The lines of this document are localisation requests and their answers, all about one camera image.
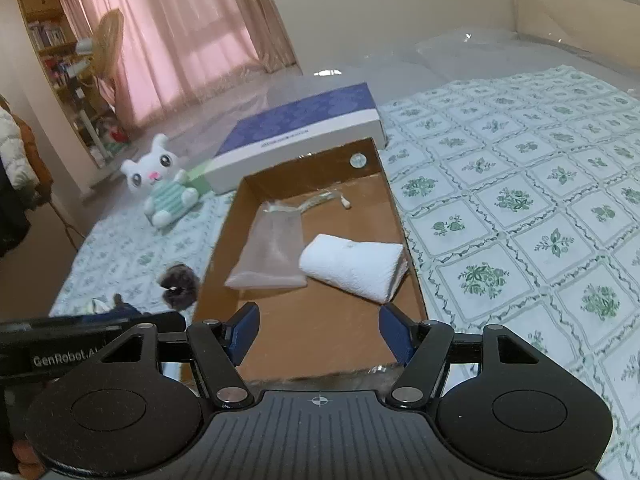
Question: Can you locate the white rolled towel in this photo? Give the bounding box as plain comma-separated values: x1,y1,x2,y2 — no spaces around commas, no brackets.
298,233,409,305

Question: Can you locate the person's left hand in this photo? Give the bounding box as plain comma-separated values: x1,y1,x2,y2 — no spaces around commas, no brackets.
12,439,47,479

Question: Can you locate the green tissue box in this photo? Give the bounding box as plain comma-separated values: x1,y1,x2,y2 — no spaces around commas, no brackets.
184,161,215,197

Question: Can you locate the brown fuzzy scrunchie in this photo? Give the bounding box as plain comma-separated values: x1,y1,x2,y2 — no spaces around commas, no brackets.
156,262,203,310

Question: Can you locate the wooden bookshelf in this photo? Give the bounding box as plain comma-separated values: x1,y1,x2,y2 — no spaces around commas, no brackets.
14,0,133,170

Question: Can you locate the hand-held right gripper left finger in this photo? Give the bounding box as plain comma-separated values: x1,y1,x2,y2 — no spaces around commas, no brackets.
97,302,261,410

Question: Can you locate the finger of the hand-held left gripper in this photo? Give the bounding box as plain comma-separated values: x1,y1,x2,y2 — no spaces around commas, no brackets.
90,294,186,335

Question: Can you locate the translucent drawstring pouch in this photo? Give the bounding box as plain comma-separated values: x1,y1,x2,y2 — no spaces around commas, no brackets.
224,187,354,290

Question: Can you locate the brown cardboard box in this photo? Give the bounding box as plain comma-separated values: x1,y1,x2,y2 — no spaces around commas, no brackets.
177,136,429,403

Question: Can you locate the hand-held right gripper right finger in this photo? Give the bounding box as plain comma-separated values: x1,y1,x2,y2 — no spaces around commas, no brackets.
378,302,542,409

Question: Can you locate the pink curtain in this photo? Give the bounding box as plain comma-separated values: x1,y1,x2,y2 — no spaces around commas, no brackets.
53,0,299,130

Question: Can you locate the blue and white flat box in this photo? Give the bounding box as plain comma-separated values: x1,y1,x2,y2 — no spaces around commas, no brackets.
202,81,387,195

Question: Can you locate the beige standing fan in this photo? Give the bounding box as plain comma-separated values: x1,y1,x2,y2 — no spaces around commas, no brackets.
74,8,127,163

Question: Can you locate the white plush cat toy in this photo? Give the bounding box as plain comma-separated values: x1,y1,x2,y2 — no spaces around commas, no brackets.
120,133,201,230

